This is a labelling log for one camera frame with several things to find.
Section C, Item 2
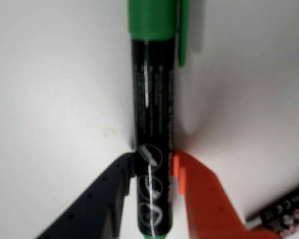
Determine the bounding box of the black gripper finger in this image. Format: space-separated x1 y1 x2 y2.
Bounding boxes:
34 151 136 239

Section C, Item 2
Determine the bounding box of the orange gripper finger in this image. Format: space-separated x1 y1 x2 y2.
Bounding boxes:
171 150 283 239

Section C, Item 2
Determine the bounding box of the green marker with black barrel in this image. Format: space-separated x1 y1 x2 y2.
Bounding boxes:
128 0 190 239

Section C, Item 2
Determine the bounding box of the black AAA battery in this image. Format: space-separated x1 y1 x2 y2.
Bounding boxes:
246 179 299 239

